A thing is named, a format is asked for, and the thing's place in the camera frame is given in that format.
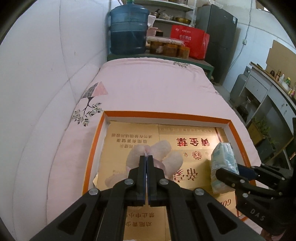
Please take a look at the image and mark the green floral tissue pack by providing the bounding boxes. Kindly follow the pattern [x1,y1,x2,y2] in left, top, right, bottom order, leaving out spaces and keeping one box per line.
[211,142,239,194]

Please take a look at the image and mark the pink white unicorn plush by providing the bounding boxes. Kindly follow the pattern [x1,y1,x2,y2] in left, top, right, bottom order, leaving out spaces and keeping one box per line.
[105,140,183,188]

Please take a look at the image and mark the yellow planter with grass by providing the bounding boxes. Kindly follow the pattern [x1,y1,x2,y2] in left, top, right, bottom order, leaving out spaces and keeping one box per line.
[247,118,270,146]

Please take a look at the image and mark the orange rimmed cardboard box tray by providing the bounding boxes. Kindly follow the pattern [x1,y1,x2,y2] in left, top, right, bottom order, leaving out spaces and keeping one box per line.
[82,110,258,241]

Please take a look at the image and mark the grey kitchen counter cabinet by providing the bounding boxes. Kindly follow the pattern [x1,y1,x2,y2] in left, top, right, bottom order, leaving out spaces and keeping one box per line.
[230,66,295,162]

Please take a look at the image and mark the bottles on counter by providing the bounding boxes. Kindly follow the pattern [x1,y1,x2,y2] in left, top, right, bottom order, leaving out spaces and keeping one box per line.
[269,70,295,98]

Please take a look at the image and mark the dark grey refrigerator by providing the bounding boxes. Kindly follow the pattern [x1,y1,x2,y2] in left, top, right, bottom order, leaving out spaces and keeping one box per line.
[195,4,237,83]

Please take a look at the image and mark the pink bed blanket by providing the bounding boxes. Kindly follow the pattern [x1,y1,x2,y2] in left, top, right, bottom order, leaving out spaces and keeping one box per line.
[47,58,246,222]

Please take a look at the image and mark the red shopping bag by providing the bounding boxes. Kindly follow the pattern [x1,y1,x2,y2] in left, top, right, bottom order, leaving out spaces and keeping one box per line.
[170,25,210,60]

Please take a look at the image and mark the jars of preserved food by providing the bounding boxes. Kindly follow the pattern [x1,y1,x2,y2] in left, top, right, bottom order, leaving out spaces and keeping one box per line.
[147,36,190,59]

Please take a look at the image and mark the green metal shelf rack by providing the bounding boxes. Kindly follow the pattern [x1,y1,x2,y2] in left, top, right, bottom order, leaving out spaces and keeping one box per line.
[135,1,197,27]

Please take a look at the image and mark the blue water jug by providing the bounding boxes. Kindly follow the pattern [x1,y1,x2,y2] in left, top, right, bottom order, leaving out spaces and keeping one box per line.
[110,1,149,55]

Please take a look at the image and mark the cardboard sheets on wall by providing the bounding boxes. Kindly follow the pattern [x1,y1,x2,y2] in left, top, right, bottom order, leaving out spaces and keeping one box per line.
[266,40,296,80]

